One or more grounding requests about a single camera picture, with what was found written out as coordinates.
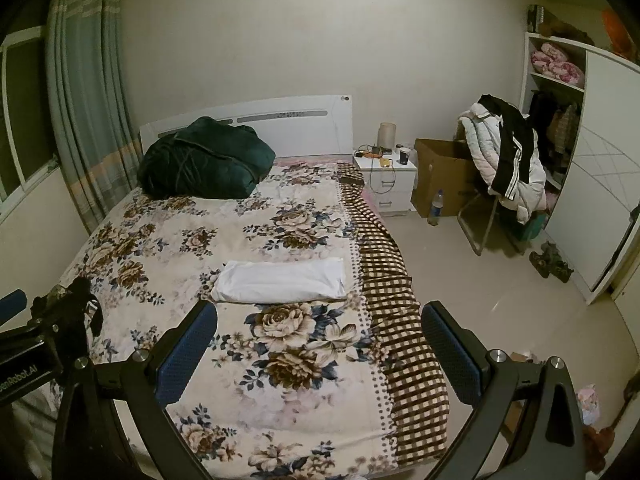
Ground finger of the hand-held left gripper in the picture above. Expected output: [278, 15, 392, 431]
[0, 316, 90, 361]
[0, 288, 29, 327]

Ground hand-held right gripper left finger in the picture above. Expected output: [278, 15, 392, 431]
[50, 299, 219, 480]

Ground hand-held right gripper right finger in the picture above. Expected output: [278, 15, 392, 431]
[421, 301, 587, 480]

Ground white t-shirt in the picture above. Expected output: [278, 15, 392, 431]
[210, 257, 347, 305]

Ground dark clothes pile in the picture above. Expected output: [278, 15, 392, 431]
[30, 277, 104, 342]

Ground hanging dark clothes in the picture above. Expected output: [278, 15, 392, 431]
[527, 89, 581, 182]

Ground brown checked blanket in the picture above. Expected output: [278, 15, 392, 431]
[335, 162, 451, 469]

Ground white sack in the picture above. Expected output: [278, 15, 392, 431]
[9, 389, 62, 463]

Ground floral blanket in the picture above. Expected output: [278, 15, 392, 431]
[52, 162, 402, 480]

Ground metal folding chair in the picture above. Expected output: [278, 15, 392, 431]
[457, 120, 522, 257]

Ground camouflage shoe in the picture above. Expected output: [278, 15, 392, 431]
[543, 241, 575, 284]
[529, 250, 557, 277]

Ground plastic water bottle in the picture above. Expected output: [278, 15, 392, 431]
[427, 190, 445, 226]

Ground pink patterned package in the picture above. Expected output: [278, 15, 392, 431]
[575, 383, 601, 424]

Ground teal plastic bin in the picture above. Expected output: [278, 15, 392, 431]
[517, 210, 549, 242]

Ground white framed window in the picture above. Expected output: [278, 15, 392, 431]
[0, 0, 64, 217]

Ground large cardboard box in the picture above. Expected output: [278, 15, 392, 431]
[411, 137, 482, 219]

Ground white nightstand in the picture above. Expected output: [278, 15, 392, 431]
[353, 149, 419, 219]

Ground dark green quilt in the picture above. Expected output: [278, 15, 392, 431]
[137, 116, 277, 200]

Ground chair with jackets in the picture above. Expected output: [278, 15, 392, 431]
[459, 102, 547, 225]

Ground black white-striped pants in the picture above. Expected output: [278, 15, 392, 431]
[479, 94, 540, 202]

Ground white wardrobe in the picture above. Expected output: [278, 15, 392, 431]
[517, 31, 640, 306]

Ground beige table lamp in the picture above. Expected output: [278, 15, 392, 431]
[377, 122, 398, 154]

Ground green striped curtain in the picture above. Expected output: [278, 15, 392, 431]
[45, 0, 147, 234]

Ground white bed headboard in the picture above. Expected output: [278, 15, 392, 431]
[139, 94, 354, 157]

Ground pink folded blanket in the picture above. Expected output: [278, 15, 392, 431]
[530, 42, 586, 86]

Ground orange plastic bag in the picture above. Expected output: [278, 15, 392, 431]
[602, 7, 637, 59]

